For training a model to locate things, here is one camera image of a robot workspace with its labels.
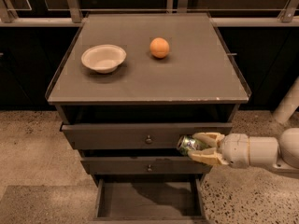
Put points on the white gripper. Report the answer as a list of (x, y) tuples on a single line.
[(235, 149)]

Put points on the green soda can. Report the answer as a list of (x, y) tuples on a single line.
[(187, 143)]

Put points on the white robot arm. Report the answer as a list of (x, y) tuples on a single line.
[(276, 156)]

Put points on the middle drawer with knob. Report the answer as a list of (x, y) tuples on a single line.
[(143, 166)]

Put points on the drawer with knob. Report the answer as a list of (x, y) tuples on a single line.
[(136, 135), (143, 166)]

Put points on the open bottom drawer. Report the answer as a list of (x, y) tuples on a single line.
[(153, 200)]

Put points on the top drawer with knob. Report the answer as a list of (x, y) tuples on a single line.
[(136, 135)]

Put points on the dark grey drawer cabinet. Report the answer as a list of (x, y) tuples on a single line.
[(197, 82)]

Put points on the orange fruit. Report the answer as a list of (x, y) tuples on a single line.
[(159, 48)]

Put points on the white paper bowl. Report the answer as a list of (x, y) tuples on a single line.
[(103, 59)]

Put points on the metal window railing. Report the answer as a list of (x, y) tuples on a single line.
[(224, 13)]

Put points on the white cylindrical post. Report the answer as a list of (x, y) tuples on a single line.
[(288, 104)]

